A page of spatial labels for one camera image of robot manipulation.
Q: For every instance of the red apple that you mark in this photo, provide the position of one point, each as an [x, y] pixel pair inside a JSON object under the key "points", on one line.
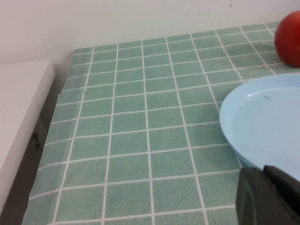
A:
{"points": [[289, 39]]}

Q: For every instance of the green checked tablecloth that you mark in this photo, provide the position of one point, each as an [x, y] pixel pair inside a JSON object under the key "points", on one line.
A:
{"points": [[140, 131]]}

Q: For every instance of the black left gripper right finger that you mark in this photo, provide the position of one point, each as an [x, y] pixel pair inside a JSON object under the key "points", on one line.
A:
{"points": [[287, 187]]}

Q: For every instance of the white side cabinet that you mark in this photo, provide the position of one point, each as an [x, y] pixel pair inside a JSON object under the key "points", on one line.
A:
{"points": [[21, 112]]}

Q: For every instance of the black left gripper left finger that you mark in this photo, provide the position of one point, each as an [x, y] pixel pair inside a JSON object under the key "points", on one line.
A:
{"points": [[253, 201]]}

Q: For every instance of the light blue plastic plate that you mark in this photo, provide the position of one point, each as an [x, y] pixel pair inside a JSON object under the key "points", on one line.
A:
{"points": [[269, 126]]}

